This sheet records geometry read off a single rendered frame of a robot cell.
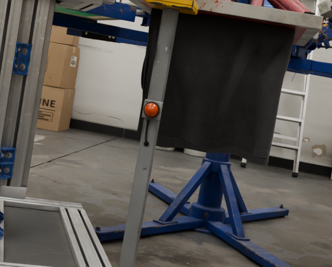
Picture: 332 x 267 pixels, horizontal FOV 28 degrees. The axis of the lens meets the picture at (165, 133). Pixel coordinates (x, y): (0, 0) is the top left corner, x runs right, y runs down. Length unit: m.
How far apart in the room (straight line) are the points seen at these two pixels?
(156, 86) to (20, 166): 0.45
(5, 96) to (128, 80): 5.03
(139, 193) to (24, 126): 0.38
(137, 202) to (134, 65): 5.04
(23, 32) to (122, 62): 4.98
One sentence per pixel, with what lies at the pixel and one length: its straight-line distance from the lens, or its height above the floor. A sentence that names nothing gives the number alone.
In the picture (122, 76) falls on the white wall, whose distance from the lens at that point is 6.84.
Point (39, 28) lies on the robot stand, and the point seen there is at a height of 0.81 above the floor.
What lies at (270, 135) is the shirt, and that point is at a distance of 2.06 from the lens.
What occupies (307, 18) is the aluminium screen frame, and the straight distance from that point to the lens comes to 1.98.
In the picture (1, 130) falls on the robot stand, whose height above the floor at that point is 0.53.
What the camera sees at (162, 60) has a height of 0.79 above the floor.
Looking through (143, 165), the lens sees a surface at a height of 0.50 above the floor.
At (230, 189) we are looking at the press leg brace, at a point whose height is 0.24.
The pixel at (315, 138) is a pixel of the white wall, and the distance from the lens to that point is 6.73.
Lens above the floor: 0.76
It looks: 5 degrees down
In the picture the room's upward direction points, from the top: 10 degrees clockwise
